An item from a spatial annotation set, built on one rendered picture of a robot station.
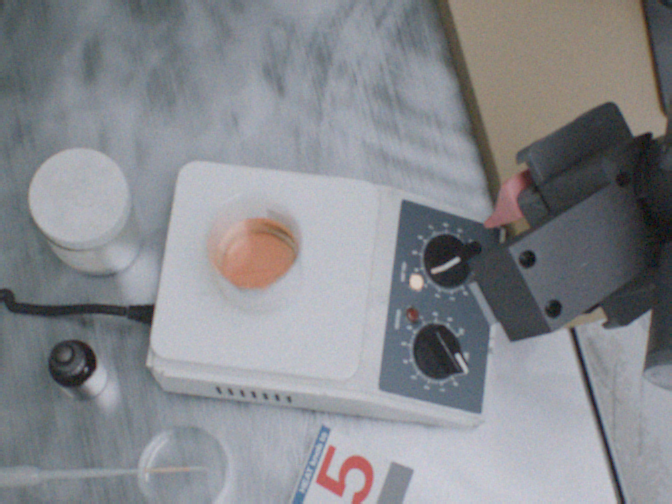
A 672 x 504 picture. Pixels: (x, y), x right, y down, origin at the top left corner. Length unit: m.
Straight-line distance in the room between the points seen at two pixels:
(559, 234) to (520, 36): 0.30
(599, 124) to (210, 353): 0.25
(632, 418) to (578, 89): 0.21
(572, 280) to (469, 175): 0.30
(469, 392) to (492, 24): 0.23
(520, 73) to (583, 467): 0.25
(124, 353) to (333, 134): 0.19
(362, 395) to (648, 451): 0.19
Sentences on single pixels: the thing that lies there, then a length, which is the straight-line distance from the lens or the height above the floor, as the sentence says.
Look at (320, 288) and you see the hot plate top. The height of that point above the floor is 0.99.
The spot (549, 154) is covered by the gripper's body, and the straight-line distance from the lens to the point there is 0.75.
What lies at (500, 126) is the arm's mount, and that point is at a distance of 0.94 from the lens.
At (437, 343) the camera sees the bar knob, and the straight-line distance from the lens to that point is 0.87.
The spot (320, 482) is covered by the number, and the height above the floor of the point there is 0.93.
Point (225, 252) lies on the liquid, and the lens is 0.83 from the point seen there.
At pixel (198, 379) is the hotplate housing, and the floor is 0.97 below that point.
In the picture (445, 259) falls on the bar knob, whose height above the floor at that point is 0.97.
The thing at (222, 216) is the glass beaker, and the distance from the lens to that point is 0.81.
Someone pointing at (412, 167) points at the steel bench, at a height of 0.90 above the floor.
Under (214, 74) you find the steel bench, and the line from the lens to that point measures 1.00.
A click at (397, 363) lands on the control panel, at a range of 0.87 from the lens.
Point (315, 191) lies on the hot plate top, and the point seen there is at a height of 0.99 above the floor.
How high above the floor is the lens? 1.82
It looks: 74 degrees down
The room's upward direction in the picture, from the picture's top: 4 degrees counter-clockwise
